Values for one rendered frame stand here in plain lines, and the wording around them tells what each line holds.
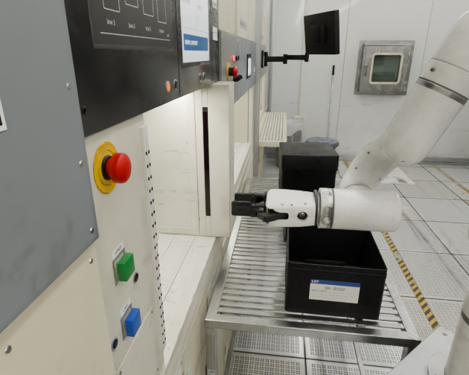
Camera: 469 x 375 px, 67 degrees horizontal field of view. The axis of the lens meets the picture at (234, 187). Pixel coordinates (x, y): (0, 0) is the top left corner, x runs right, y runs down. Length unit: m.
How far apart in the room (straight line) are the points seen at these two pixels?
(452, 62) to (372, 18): 4.65
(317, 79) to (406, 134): 4.57
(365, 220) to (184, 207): 0.71
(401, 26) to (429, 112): 4.74
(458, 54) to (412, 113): 0.11
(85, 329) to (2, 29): 0.32
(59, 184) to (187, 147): 0.85
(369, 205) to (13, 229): 0.60
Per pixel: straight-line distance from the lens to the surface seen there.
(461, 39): 0.72
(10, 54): 0.34
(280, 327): 1.09
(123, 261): 0.53
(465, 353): 0.99
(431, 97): 0.70
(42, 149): 0.36
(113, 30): 0.51
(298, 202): 0.72
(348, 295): 1.11
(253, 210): 0.72
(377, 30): 5.35
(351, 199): 0.73
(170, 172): 1.24
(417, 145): 0.71
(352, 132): 5.42
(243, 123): 2.62
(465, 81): 0.71
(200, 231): 1.30
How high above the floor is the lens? 1.49
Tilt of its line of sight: 21 degrees down
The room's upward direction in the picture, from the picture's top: straight up
